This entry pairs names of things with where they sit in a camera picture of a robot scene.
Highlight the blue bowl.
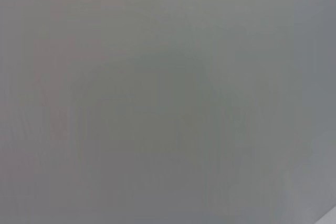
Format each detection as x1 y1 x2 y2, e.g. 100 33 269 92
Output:
0 0 336 224

